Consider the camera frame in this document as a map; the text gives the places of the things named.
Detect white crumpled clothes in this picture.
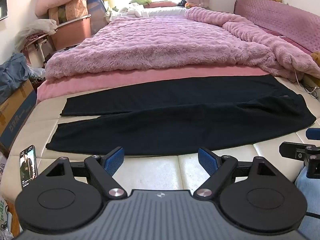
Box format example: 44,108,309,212
120,4,150,18

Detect brown patterned storage bag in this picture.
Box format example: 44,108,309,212
49,0,88,23

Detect blue patterned bedding bag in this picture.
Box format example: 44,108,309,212
86,0,109,34

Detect pink pillow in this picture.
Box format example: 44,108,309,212
147,1,178,8

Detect white plastic bag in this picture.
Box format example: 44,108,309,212
15,19,59,47

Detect pink bed sheet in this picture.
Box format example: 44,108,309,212
37,67,272,105

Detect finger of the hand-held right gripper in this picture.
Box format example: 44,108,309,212
279,142,320,179
306,128,320,140

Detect pink storage box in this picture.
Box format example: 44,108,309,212
50,15,92,51

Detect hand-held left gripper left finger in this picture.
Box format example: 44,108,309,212
46,147,127,200

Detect white charging cable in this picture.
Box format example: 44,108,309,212
294,69,320,96

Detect brown cardboard box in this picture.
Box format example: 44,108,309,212
0,79,37,153

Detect black wall screen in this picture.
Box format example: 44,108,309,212
0,0,8,21

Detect pink fluffy blanket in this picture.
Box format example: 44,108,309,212
45,6,320,83

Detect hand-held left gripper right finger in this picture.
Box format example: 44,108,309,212
194,147,275,200

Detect person's light blue clothing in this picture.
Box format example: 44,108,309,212
294,167,320,240

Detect smartphone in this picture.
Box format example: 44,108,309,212
19,144,38,190

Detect black pants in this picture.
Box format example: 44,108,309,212
46,75,317,156

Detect purple headboard cover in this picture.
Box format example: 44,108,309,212
234,0,320,55

